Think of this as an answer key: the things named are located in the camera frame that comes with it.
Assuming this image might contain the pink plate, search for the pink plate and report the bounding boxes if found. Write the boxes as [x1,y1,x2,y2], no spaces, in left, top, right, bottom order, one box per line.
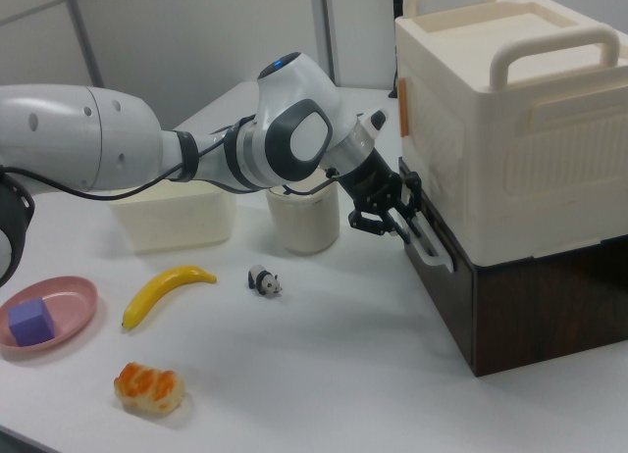
[0,275,99,363]

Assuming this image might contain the brown drawer with white handle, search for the brown drawer with white handle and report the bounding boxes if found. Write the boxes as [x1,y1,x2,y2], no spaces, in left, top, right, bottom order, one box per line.
[397,157,477,378]

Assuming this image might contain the dark brown drawer cabinet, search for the dark brown drawer cabinet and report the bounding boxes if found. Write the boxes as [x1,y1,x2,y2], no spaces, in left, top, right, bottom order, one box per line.
[468,234,628,379]

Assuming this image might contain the purple foam cube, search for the purple foam cube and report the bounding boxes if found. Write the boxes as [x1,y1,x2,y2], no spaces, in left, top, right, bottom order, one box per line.
[7,297,55,347]

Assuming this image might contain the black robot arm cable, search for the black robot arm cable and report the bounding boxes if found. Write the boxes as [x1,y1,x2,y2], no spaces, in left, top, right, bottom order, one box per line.
[0,119,342,200]

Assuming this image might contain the cream open plastic bin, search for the cream open plastic bin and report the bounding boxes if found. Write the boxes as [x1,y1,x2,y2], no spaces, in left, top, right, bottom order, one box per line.
[108,180,236,254]

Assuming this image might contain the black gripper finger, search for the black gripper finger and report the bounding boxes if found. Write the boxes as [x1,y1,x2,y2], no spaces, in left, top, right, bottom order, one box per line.
[348,197,411,244]
[397,171,424,229]

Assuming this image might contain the white lidded trash can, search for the white lidded trash can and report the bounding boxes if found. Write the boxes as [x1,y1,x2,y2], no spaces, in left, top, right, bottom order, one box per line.
[266,166,341,256]

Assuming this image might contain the yellow toy banana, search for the yellow toy banana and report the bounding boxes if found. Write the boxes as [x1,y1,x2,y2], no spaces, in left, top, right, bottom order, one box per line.
[121,265,218,332]

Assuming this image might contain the orange glazed toy bread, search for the orange glazed toy bread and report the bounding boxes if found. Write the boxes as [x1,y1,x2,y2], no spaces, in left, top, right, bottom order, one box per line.
[113,362,186,416]

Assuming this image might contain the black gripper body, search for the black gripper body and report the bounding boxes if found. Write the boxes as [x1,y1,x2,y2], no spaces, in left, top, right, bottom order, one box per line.
[338,148,402,212]

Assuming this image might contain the small panda figurine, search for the small panda figurine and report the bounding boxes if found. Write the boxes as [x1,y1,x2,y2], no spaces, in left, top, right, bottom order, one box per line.
[246,264,284,300]

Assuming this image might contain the cream storage box with handles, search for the cream storage box with handles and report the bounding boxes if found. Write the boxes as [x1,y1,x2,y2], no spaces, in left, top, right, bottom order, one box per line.
[394,0,628,271]

